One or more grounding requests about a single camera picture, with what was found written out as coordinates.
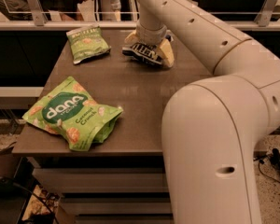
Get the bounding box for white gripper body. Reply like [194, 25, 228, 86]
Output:
[136, 7, 167, 45]

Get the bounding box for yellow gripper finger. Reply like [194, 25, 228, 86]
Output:
[124, 30, 138, 44]
[156, 38, 175, 68]

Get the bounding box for blue kettle chip bag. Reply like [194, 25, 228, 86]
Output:
[122, 35, 173, 67]

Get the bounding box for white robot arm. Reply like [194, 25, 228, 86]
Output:
[137, 0, 280, 224]

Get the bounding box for small green rice chip bag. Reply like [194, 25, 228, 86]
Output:
[66, 26, 111, 64]

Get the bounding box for large green dana snack bag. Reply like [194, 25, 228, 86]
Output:
[22, 77, 122, 152]

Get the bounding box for metal railing with glass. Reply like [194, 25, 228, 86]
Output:
[0, 0, 280, 32]

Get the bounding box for grey drawer cabinet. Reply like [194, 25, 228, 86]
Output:
[29, 155, 174, 224]

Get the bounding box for black cable left floor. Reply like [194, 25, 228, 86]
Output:
[0, 175, 61, 224]

